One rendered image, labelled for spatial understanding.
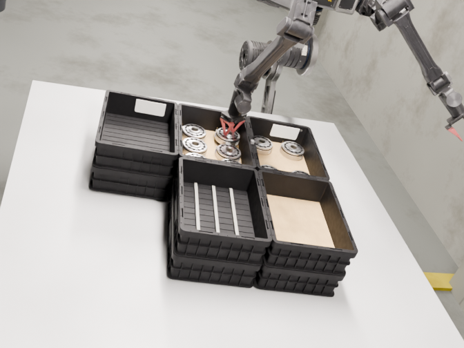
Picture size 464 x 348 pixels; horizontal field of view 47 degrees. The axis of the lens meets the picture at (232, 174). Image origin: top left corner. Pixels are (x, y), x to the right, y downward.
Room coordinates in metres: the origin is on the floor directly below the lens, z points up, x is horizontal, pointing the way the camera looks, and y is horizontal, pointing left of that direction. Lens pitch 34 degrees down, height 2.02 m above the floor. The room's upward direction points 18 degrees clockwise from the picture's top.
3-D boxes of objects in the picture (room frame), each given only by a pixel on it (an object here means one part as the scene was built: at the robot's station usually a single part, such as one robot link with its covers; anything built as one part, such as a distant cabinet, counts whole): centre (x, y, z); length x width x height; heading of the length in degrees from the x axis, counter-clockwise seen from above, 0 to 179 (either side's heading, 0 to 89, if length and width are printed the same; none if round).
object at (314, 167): (1.93, -0.18, 0.87); 0.40 x 0.30 x 0.11; 15
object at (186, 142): (1.84, 0.18, 0.86); 0.10 x 0.10 x 0.01
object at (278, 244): (1.55, -0.28, 0.92); 0.40 x 0.30 x 0.02; 15
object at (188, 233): (1.47, 0.01, 0.92); 0.40 x 0.30 x 0.02; 15
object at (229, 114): (1.98, 0.07, 1.00); 0.10 x 0.07 x 0.07; 150
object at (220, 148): (1.87, 0.04, 0.86); 0.10 x 0.10 x 0.01
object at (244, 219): (1.47, 0.01, 0.87); 0.40 x 0.30 x 0.11; 15
